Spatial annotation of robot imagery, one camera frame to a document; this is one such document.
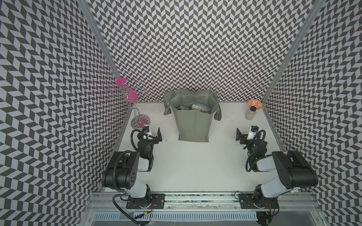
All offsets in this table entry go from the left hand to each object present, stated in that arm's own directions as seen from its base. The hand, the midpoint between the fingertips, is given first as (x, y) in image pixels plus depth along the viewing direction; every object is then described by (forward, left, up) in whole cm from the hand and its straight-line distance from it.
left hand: (152, 128), depth 90 cm
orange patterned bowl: (+29, -78, -7) cm, 84 cm away
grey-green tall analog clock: (+16, -20, +2) cm, 26 cm away
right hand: (-1, -60, -1) cm, 60 cm away
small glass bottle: (+15, -69, -3) cm, 71 cm away
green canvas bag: (-1, -26, +17) cm, 31 cm away
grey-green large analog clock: (+14, -33, +4) cm, 36 cm away
